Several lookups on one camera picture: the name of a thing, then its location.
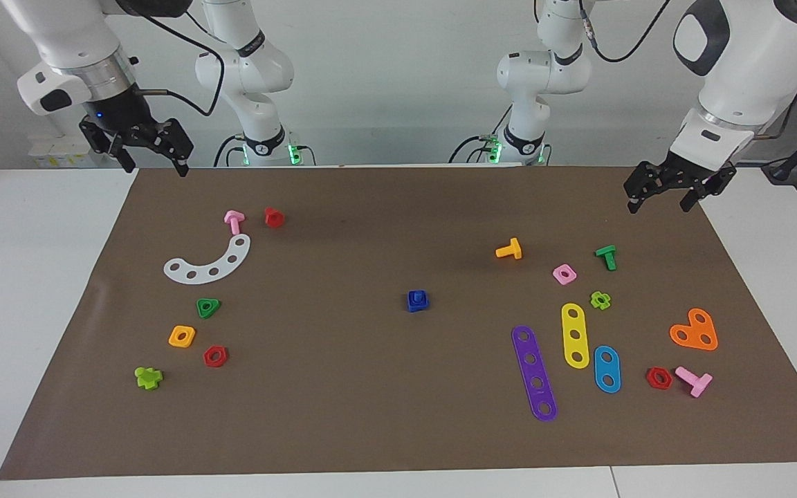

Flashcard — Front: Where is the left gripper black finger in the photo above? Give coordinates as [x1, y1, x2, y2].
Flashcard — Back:
[679, 166, 738, 213]
[623, 161, 679, 215]

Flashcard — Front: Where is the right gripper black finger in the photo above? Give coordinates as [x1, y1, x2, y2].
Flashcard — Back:
[79, 118, 135, 174]
[153, 119, 195, 178]

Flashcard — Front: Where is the white box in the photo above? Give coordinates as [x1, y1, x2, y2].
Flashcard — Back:
[28, 133, 107, 169]

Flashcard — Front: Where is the white curved five-hole plate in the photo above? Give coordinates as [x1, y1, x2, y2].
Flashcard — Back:
[163, 234, 252, 285]

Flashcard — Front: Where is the orange heart-shaped plate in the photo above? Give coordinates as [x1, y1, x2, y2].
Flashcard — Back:
[669, 308, 719, 351]

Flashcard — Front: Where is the yellow three-hole strip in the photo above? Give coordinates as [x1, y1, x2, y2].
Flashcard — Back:
[561, 303, 591, 369]

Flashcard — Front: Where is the blue two-hole strip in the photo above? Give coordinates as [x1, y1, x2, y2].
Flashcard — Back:
[593, 345, 622, 394]

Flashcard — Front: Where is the large pink toy screw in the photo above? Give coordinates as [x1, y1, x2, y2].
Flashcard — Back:
[675, 366, 713, 398]

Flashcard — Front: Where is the purple four-hole strip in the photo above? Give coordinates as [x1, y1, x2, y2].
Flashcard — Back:
[511, 325, 558, 423]

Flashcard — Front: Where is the brown table mat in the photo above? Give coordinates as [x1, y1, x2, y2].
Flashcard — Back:
[0, 165, 797, 481]

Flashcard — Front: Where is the black right base cable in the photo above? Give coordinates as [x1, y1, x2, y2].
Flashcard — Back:
[214, 133, 316, 167]

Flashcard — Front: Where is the black base cable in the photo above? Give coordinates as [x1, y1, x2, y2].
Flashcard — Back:
[448, 104, 551, 165]
[214, 133, 316, 167]

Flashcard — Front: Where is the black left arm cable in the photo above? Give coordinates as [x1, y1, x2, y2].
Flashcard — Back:
[578, 0, 797, 142]

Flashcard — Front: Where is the black left base cable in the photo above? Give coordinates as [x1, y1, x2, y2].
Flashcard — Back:
[448, 104, 551, 165]

